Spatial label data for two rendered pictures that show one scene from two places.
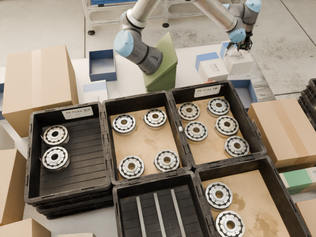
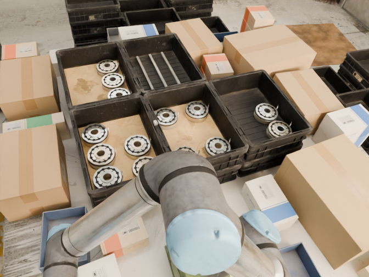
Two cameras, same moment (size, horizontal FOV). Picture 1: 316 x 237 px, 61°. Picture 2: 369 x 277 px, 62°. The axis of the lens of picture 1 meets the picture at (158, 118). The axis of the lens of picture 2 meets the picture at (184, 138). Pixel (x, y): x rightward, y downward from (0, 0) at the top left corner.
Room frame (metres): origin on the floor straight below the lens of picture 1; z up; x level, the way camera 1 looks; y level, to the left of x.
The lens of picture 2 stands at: (1.38, -0.18, 1.83)
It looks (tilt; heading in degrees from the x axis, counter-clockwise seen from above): 51 degrees down; 165
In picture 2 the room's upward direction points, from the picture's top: 7 degrees clockwise
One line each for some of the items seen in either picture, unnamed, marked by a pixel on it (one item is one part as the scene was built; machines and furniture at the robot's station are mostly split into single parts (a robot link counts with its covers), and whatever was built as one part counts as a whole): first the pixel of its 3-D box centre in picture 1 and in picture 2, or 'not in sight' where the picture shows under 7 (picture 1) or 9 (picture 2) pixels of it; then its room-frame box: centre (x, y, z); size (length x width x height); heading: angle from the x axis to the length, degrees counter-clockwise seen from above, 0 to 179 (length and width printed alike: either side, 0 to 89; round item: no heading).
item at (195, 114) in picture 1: (188, 110); (146, 167); (0.74, -0.14, 0.86); 0.10 x 0.10 x 0.01
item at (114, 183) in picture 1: (143, 133); (193, 121); (0.58, 0.06, 0.92); 0.40 x 0.30 x 0.02; 12
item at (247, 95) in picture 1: (240, 97); (66, 238); (0.92, -0.44, 0.74); 0.20 x 0.15 x 0.07; 3
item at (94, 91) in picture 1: (97, 100); (267, 204); (0.89, 0.32, 0.74); 0.20 x 0.12 x 0.09; 12
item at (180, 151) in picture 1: (143, 139); (191, 129); (0.58, 0.06, 0.87); 0.40 x 0.30 x 0.11; 12
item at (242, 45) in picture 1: (243, 38); not in sight; (1.20, -0.47, 0.90); 0.09 x 0.08 x 0.12; 11
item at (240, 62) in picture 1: (235, 57); not in sight; (1.23, -0.46, 0.75); 0.20 x 0.12 x 0.09; 11
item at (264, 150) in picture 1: (213, 120); (118, 139); (0.64, -0.23, 0.92); 0.40 x 0.30 x 0.02; 12
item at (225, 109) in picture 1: (218, 106); (107, 177); (0.77, -0.28, 0.86); 0.10 x 0.10 x 0.01
